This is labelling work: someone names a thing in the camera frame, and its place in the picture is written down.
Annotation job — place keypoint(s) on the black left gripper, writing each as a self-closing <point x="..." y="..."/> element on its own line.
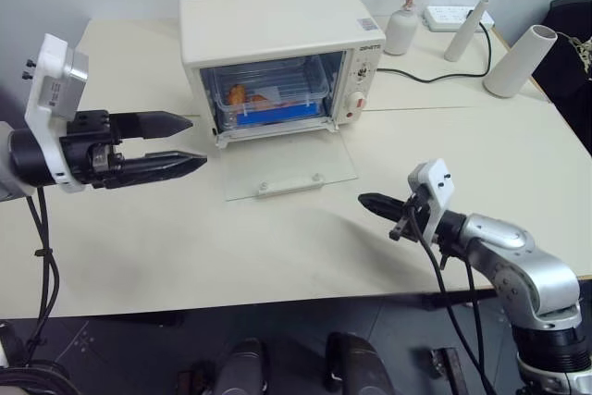
<point x="90" y="154"/>

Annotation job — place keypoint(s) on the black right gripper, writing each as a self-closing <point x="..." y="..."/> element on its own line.
<point x="409" y="219"/>

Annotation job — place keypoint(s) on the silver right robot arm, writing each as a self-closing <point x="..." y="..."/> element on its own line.
<point x="522" y="256"/>

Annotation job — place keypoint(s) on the orange food pieces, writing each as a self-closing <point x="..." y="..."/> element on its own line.
<point x="245" y="95"/>

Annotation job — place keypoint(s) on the glass toaster oven door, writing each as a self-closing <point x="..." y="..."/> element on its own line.
<point x="287" y="166"/>

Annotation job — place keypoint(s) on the clear plastic food container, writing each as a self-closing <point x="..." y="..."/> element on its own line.
<point x="273" y="85"/>

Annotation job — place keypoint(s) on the cream toaster oven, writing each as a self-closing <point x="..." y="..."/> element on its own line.
<point x="277" y="39"/>

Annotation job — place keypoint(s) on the dark rounded shape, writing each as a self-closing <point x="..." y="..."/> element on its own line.
<point x="358" y="365"/>
<point x="242" y="367"/>

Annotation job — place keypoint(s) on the white ceramic vase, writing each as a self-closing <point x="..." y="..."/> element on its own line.
<point x="401" y="32"/>

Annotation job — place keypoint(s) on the white tapered tube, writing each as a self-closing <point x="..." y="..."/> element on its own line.
<point x="464" y="32"/>

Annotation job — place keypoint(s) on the white wide cylinder tube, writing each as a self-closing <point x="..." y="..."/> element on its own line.
<point x="520" y="62"/>

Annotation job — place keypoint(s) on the white power strip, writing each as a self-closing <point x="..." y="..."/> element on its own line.
<point x="455" y="17"/>

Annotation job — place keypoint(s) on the black fabric object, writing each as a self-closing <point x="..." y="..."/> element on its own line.
<point x="566" y="85"/>

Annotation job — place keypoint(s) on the beige dried twig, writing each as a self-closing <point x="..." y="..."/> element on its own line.
<point x="582" y="50"/>

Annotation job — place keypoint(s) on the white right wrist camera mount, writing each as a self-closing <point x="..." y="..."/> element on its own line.
<point x="437" y="191"/>

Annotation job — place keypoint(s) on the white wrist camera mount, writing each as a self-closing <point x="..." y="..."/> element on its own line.
<point x="48" y="76"/>
<point x="437" y="191"/>

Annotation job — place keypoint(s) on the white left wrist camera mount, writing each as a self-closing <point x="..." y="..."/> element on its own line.
<point x="48" y="76"/>

